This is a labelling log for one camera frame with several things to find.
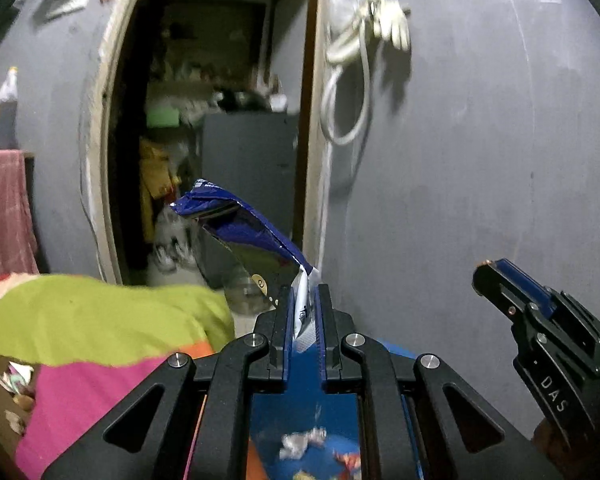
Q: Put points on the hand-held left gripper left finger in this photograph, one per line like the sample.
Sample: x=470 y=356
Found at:
x=279 y=340

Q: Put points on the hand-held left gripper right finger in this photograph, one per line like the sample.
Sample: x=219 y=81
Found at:
x=327 y=340

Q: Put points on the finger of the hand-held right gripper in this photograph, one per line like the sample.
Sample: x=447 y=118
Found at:
x=527 y=285
x=495 y=290

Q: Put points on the blue plastic bucket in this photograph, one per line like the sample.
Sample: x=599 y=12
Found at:
x=305 y=410

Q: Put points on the white tissue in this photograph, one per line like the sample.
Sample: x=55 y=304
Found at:
x=302 y=442

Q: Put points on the blue foil snack packet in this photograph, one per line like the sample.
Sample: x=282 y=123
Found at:
x=245 y=232

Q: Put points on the red snack packet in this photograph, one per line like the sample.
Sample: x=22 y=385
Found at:
x=347 y=461

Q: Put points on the pile of wrappers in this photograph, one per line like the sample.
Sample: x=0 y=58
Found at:
x=15 y=395

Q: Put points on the person's right forearm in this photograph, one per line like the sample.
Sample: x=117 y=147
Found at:
x=550 y=452

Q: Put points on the white printed sack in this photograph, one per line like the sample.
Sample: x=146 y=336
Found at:
x=172 y=255

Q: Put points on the grey cabinet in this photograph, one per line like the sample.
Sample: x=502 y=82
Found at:
x=250 y=170

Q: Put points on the colourful patchwork blanket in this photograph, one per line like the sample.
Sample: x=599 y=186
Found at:
x=105 y=320

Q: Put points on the yellow paper bag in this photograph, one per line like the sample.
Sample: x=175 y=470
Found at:
x=157 y=175

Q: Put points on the green box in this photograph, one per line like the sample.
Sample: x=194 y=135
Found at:
x=162 y=116

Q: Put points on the white rubber gloves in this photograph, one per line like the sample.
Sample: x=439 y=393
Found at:
x=395 y=25

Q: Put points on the pink checked cloth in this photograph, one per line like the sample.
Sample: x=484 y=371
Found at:
x=5 y=210

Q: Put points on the wooden storage shelves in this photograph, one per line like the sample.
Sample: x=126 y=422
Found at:
x=205 y=45

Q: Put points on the clear plastic bag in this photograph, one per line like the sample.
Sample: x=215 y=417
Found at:
x=344 y=7

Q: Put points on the large cooking oil jug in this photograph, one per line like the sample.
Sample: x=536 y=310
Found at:
x=8 y=110

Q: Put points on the wooden door frame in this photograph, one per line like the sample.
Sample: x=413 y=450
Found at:
x=97 y=135

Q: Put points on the wall socket panel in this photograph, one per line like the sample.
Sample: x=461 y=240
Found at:
x=67 y=6

